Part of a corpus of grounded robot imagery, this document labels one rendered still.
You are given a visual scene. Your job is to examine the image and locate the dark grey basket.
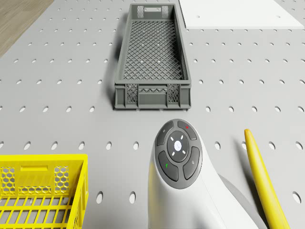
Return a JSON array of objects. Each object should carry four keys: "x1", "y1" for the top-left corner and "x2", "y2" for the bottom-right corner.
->
[{"x1": 112, "y1": 3, "x2": 192, "y2": 111}]

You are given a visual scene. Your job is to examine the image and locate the yellow basket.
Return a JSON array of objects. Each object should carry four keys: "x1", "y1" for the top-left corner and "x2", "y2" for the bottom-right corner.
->
[{"x1": 0, "y1": 154, "x2": 89, "y2": 229}]

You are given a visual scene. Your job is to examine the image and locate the banana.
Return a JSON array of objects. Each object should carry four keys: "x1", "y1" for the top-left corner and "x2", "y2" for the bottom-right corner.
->
[{"x1": 244, "y1": 128, "x2": 292, "y2": 229}]

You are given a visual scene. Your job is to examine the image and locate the white board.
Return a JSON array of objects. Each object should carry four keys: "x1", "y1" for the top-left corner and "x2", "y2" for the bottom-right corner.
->
[{"x1": 178, "y1": 0, "x2": 305, "y2": 30}]

